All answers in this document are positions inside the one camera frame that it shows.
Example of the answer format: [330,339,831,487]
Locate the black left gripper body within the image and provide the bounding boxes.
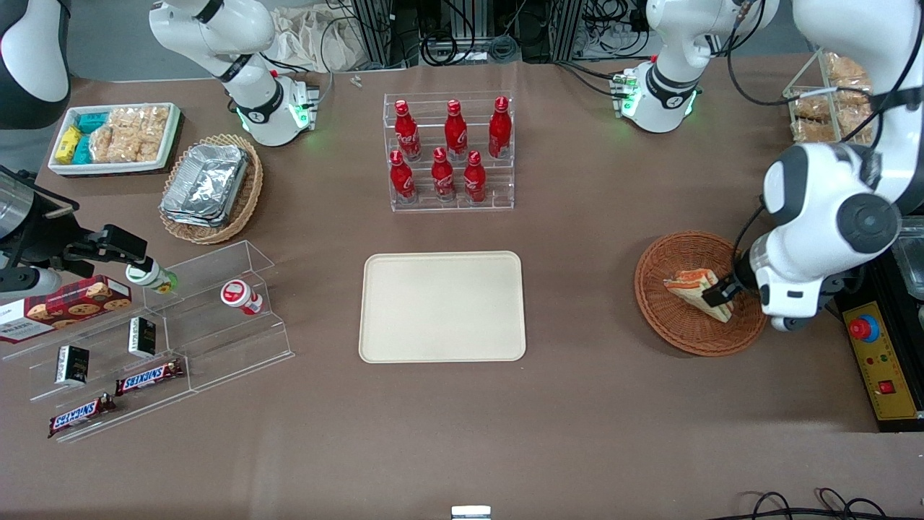
[735,242,760,298]

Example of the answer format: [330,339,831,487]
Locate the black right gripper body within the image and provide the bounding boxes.
[0,168,87,272]

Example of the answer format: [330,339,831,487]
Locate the triangle sandwich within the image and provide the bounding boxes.
[664,269,736,324]

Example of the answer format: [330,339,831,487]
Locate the round brown wicker basket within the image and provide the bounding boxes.
[635,230,770,358]

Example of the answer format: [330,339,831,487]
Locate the white rectangular snack tray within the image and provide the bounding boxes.
[48,103,181,178]

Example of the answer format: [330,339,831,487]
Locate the aluminium foil tray stack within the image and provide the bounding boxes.
[160,143,250,229]

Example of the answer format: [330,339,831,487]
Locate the oval light wicker basket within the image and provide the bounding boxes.
[159,134,264,245]

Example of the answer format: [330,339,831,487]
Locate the beige rectangular tray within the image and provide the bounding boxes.
[359,251,527,363]

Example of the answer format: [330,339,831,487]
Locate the white bottle green label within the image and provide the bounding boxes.
[126,259,178,295]

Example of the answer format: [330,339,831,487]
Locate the red plaid cookie box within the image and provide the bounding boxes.
[0,275,134,345]

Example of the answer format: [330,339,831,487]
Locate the yellow snack packet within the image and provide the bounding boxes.
[56,126,83,164]

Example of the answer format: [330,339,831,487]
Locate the small black box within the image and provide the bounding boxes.
[128,317,158,360]
[56,345,91,386]

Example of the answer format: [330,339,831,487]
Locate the clear rice cracker bag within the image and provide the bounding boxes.
[90,108,139,164]
[134,106,171,162]

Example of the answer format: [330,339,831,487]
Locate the snickers chocolate bar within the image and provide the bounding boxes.
[115,359,186,397]
[48,394,117,439]

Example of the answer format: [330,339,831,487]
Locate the small red cap bottle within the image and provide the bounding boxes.
[220,279,265,316]

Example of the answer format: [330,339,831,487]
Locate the clear acrylic step display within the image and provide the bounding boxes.
[0,240,295,443]

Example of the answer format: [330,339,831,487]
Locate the fried snack bag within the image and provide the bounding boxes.
[825,52,871,82]
[792,119,840,144]
[834,76,876,107]
[837,105,876,143]
[792,96,832,121]

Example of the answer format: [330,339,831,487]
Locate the clear plastic container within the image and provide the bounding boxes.
[894,215,924,298]

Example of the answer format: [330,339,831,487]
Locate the black yellow control box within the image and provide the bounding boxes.
[836,253,924,434]

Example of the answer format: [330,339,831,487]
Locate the clear acrylic bottle rack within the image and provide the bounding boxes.
[383,92,515,212]

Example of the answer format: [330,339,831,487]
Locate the red cola bottle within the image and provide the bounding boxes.
[489,96,513,160]
[463,150,487,204]
[390,150,417,204]
[444,100,468,162]
[432,147,456,203]
[394,100,422,162]

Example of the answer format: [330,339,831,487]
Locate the white cloth bag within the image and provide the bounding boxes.
[273,6,370,73]

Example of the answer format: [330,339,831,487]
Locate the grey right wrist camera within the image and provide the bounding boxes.
[0,266,63,298]

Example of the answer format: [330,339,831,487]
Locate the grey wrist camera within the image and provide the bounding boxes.
[768,312,814,334]
[0,266,63,298]

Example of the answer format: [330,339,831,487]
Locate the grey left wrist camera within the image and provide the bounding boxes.
[768,312,814,334]

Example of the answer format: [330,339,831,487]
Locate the white wire rack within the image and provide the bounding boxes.
[783,48,878,145]

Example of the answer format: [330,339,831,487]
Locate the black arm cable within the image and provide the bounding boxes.
[724,0,924,109]

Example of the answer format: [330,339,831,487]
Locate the black floor cables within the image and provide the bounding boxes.
[722,487,924,520]

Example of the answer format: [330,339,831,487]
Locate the black base cables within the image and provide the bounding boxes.
[554,61,626,99]

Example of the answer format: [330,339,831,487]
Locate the aluminium frame post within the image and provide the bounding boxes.
[550,0,587,60]
[352,0,421,70]

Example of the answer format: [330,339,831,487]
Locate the black coiled cable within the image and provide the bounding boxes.
[421,30,461,67]

